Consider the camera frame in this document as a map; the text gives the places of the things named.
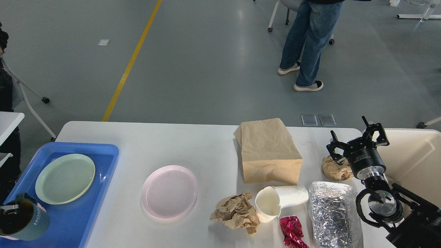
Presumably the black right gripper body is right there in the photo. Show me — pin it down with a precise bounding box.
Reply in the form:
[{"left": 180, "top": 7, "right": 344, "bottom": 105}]
[{"left": 346, "top": 138, "right": 386, "bottom": 180}]

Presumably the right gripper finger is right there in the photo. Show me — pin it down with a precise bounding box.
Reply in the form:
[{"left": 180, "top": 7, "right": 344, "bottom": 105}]
[
  {"left": 326, "top": 130, "right": 350, "bottom": 163},
  {"left": 361, "top": 116, "right": 390, "bottom": 148}
]

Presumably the teal mug yellow inside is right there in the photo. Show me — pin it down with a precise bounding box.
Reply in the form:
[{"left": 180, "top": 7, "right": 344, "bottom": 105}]
[{"left": 0, "top": 192, "right": 51, "bottom": 241}]

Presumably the pink plate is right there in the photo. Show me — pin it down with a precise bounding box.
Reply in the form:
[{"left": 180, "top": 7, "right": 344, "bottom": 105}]
[{"left": 141, "top": 165, "right": 198, "bottom": 220}]

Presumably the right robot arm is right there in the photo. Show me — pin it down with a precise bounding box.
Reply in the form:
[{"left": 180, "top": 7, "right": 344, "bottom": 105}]
[{"left": 326, "top": 116, "right": 441, "bottom": 248}]

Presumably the small crumpled brown paper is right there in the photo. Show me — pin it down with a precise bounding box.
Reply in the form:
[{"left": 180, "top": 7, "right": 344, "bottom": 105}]
[{"left": 322, "top": 156, "right": 354, "bottom": 182}]

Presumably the beige plastic bin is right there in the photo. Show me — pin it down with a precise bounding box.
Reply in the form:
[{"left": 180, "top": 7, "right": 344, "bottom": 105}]
[{"left": 377, "top": 128, "right": 441, "bottom": 207}]

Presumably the chair caster right edge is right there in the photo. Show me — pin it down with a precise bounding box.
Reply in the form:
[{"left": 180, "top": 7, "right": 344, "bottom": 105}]
[{"left": 416, "top": 116, "right": 441, "bottom": 129}]

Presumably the silver foil bag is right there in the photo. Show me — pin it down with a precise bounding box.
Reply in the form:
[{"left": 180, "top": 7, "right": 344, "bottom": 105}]
[{"left": 309, "top": 182, "right": 364, "bottom": 248}]

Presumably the blue plastic tray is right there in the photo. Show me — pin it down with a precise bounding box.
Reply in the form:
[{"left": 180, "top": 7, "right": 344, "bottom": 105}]
[{"left": 0, "top": 142, "right": 119, "bottom": 248}]

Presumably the light green plate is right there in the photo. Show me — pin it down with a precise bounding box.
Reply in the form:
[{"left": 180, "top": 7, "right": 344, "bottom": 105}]
[{"left": 35, "top": 154, "right": 96, "bottom": 205}]

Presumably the brown paper bag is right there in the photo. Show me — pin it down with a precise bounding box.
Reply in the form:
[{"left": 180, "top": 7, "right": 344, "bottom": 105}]
[{"left": 234, "top": 118, "right": 303, "bottom": 185}]

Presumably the white paper cup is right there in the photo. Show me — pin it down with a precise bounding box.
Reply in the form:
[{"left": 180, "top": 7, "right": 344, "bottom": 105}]
[{"left": 255, "top": 185, "right": 309, "bottom": 223}]

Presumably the white side table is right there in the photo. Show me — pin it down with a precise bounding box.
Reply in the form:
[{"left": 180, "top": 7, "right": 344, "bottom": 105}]
[{"left": 0, "top": 111, "right": 25, "bottom": 145}]

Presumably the red foil wrapper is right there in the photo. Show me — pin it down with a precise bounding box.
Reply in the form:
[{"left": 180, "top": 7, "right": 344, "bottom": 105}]
[{"left": 279, "top": 216, "right": 309, "bottom": 248}]

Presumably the crumpled brown paper ball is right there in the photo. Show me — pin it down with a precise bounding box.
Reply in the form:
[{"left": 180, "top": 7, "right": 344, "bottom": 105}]
[{"left": 210, "top": 193, "right": 260, "bottom": 236}]

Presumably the person in blue jeans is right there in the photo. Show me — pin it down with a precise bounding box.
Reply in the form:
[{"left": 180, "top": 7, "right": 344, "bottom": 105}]
[{"left": 277, "top": 0, "right": 343, "bottom": 92}]

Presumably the white rolling stand left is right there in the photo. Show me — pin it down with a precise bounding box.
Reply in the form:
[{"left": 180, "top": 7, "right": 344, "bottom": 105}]
[{"left": 0, "top": 57, "right": 57, "bottom": 142}]

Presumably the white stand base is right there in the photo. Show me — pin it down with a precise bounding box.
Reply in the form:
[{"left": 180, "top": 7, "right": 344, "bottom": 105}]
[{"left": 389, "top": 0, "right": 441, "bottom": 23}]

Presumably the white office chair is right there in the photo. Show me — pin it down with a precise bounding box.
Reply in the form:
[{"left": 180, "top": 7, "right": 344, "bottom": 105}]
[{"left": 266, "top": 0, "right": 301, "bottom": 47}]

